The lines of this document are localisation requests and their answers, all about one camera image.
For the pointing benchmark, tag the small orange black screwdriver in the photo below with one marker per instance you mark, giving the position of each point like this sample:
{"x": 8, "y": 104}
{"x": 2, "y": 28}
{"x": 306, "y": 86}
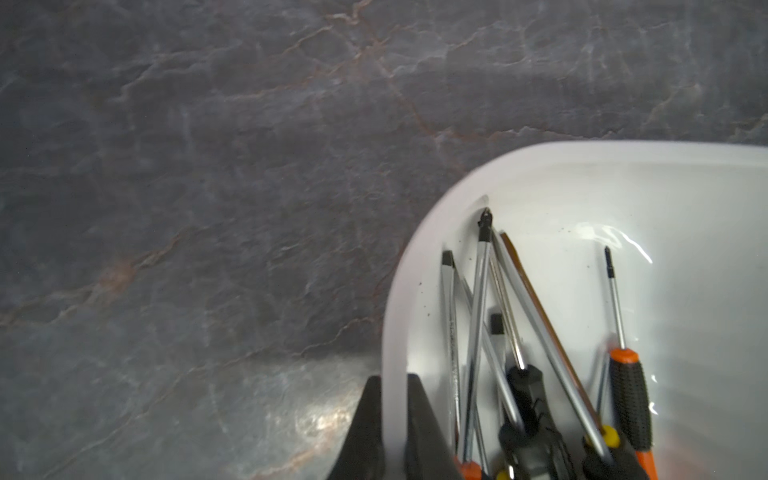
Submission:
{"x": 628, "y": 384}

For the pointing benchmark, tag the yellow black brown-shaft screwdriver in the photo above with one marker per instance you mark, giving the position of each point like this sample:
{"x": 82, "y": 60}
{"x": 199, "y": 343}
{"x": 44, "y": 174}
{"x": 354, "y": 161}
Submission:
{"x": 581, "y": 404}

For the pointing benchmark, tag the white plastic storage box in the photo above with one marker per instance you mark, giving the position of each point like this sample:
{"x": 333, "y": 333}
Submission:
{"x": 686, "y": 227}

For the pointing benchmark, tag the black handle long screwdriver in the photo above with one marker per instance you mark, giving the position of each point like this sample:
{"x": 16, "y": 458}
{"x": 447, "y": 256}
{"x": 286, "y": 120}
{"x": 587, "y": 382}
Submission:
{"x": 533, "y": 447}

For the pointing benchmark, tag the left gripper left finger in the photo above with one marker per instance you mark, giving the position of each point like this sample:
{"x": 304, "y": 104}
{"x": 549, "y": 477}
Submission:
{"x": 362, "y": 454}

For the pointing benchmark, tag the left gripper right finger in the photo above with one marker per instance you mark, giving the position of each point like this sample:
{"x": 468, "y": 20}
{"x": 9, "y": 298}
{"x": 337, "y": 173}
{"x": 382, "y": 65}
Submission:
{"x": 427, "y": 455}

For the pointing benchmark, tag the orange black large screwdriver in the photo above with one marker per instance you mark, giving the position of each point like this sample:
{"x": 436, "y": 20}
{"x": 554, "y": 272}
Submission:
{"x": 469, "y": 391}

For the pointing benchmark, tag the black grey handle screwdriver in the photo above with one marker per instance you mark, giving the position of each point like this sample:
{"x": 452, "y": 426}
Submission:
{"x": 449, "y": 314}

